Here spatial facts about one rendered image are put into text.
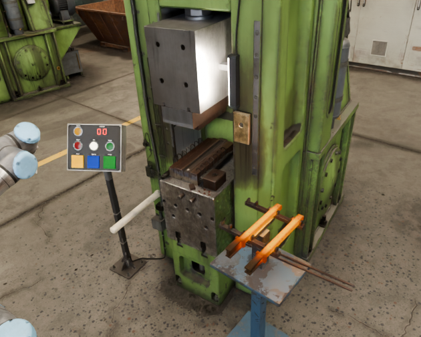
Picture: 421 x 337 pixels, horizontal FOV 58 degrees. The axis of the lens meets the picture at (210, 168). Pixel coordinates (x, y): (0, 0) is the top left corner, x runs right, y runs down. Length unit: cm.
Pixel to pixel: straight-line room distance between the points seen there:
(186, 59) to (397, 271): 214
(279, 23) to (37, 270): 249
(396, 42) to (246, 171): 517
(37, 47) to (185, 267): 490
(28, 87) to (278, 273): 564
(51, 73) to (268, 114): 541
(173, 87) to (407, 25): 534
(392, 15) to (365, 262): 462
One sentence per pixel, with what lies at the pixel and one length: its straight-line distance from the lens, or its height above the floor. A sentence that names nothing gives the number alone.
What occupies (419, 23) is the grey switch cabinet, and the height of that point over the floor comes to 82.
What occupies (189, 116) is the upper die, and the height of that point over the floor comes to 134.
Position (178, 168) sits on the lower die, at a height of 99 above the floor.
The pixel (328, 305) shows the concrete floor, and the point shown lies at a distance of 277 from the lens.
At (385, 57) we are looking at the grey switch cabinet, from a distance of 704.
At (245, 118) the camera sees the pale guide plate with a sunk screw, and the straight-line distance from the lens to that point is 191.
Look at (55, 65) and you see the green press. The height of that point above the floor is 38.
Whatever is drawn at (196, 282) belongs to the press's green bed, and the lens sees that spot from 265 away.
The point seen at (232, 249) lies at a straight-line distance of 159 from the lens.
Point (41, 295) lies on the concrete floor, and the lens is 307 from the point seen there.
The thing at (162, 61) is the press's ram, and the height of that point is 161.
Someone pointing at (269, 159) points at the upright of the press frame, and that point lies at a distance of 199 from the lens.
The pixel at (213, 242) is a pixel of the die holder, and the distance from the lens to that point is 226.
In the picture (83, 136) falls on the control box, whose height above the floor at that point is 114.
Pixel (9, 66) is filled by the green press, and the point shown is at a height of 53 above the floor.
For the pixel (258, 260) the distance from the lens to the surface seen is 155.
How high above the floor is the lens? 213
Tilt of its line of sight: 32 degrees down
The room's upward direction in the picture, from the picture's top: 3 degrees counter-clockwise
